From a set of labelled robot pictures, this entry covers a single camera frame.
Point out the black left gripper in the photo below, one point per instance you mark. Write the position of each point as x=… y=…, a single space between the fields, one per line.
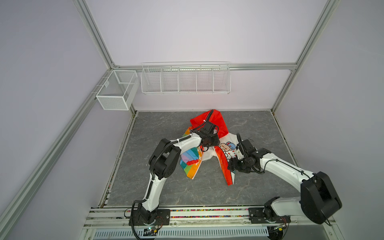
x=216 y=141

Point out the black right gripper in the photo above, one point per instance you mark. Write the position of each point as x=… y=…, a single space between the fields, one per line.
x=233 y=165

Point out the colourful rainbow kids jacket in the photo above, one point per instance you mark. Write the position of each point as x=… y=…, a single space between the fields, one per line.
x=223 y=145

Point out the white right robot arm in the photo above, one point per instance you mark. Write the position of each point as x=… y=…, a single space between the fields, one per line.
x=318 y=199

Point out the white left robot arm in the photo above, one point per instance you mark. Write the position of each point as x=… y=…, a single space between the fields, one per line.
x=166 y=156

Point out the white mesh box basket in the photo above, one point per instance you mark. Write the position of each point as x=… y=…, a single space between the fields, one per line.
x=118 y=90

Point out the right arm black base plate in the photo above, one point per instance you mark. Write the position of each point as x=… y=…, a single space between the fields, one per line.
x=264 y=215

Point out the white wire shelf basket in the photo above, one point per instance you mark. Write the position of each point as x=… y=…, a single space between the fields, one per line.
x=186 y=78

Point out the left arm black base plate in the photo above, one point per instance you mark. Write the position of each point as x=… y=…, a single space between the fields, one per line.
x=157 y=217

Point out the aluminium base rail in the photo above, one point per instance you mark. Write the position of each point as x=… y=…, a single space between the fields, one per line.
x=211 y=217

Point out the white vented cable duct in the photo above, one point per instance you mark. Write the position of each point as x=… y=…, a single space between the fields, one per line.
x=183 y=233

